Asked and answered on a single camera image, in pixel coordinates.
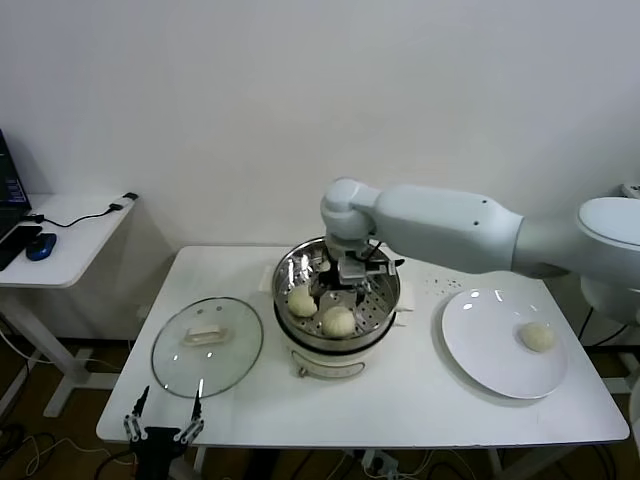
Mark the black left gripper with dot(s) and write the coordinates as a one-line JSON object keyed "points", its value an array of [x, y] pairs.
{"points": [[161, 436]]}

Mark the black flat keyboard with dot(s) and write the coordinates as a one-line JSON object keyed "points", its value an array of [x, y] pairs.
{"points": [[17, 245]]}

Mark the white cabinet edge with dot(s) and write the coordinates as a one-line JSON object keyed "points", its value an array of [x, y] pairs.
{"points": [[631, 190]]}

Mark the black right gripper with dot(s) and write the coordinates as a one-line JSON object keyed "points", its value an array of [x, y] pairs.
{"points": [[329, 274]]}

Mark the black laptop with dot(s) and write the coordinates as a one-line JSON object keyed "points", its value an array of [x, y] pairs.
{"points": [[12, 190]]}

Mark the stainless steel steamer basket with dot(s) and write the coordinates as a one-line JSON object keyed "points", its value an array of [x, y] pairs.
{"points": [[380, 305]]}

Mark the white round plate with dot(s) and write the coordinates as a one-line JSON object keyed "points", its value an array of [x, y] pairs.
{"points": [[480, 350]]}

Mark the white steamed baozi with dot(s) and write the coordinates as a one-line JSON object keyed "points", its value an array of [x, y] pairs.
{"points": [[536, 337], [301, 302], [337, 321]]}

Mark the white power strip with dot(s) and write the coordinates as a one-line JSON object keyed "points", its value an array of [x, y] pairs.
{"points": [[380, 461]]}

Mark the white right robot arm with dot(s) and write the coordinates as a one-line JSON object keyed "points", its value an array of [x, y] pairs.
{"points": [[440, 225]]}

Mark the white side desk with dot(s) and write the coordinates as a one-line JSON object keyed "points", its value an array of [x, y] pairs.
{"points": [[75, 250]]}

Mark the round glass pot lid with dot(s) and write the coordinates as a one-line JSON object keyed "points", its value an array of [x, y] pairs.
{"points": [[225, 360]]}

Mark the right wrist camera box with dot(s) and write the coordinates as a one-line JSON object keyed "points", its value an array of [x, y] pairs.
{"points": [[350, 272]]}

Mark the blue computer mouse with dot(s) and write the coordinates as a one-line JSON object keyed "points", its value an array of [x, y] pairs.
{"points": [[41, 247]]}

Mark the white electric cooker base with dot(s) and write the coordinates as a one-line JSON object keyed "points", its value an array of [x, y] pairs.
{"points": [[330, 362]]}

